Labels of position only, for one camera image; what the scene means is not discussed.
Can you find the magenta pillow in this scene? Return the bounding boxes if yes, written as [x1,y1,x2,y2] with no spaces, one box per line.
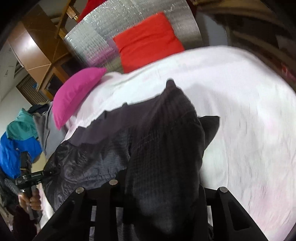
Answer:
[52,67,107,130]

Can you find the black quilted puffer jacket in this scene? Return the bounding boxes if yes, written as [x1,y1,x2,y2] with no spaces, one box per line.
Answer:
[42,80,220,240]

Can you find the red pillow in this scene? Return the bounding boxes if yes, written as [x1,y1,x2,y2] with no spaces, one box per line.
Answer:
[113,12,185,73]

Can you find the wooden side table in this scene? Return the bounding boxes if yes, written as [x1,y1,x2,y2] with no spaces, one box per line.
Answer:
[192,1,295,89]

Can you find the grey garment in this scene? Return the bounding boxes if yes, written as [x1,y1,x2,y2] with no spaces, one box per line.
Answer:
[33,102,68,160]

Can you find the white bed blanket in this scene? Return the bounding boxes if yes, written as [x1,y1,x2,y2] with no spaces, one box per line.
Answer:
[61,46,295,240]

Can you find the blue jacket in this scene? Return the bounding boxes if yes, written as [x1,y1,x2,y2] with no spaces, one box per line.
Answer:
[1,133,42,179]

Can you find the red blanket on panel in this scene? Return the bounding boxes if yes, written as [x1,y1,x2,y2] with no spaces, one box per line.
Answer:
[77,0,106,23]

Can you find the person left hand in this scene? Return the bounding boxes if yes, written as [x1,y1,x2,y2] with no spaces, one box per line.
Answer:
[18,188,41,213]

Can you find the teal jacket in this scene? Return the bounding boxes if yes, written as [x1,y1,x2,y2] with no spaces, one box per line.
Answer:
[6,108,38,141]

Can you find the silver foil insulation panel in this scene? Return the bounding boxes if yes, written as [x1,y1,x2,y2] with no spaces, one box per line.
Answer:
[64,0,203,73]

